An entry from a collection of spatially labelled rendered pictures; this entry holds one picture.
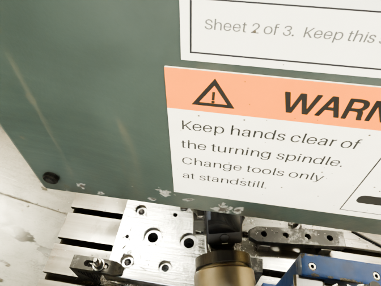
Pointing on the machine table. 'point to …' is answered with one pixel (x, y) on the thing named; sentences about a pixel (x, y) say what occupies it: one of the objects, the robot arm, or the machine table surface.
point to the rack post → (287, 278)
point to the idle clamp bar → (338, 243)
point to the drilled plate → (183, 221)
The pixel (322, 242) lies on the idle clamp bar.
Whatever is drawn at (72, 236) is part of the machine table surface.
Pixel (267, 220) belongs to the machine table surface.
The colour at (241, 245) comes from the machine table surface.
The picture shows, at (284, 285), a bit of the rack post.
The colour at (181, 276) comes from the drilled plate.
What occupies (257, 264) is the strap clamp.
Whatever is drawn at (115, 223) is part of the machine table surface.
